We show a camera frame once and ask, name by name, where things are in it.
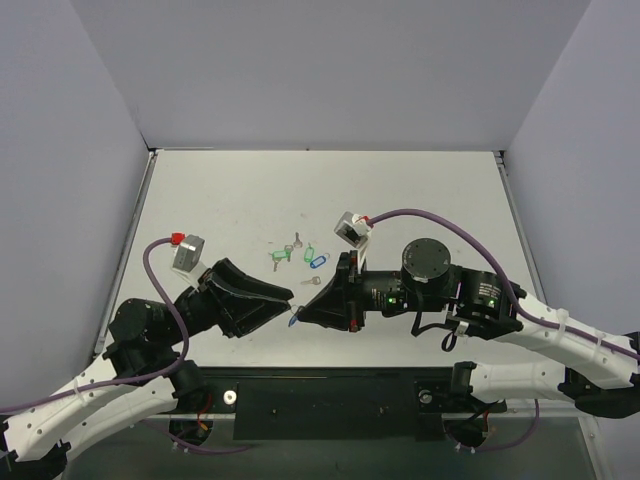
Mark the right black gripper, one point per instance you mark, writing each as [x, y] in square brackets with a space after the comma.
[351, 292]

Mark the blue clear key tag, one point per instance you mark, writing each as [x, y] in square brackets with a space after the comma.
[319, 260]

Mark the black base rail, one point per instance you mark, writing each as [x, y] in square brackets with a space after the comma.
[334, 403]

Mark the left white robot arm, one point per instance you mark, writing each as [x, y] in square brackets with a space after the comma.
[143, 372]

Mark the grey key by green tag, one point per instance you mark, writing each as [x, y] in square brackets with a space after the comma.
[289, 250]

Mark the green key tag left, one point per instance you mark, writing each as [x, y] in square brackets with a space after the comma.
[280, 255]

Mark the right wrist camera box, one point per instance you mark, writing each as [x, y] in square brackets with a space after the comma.
[353, 229]

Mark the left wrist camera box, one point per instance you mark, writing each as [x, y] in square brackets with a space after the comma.
[187, 254]

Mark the green key tag right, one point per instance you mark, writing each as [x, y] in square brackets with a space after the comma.
[309, 254]

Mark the green key tag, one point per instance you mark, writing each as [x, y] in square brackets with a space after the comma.
[280, 255]
[309, 254]

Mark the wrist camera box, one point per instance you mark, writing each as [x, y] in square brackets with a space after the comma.
[187, 254]
[353, 229]

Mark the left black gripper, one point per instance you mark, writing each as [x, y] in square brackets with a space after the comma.
[216, 300]

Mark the loose silver key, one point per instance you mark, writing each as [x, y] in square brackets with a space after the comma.
[315, 280]

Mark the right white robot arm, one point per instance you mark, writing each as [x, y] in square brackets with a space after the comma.
[596, 372]

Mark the grey key top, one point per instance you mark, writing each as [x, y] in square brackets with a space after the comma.
[297, 241]

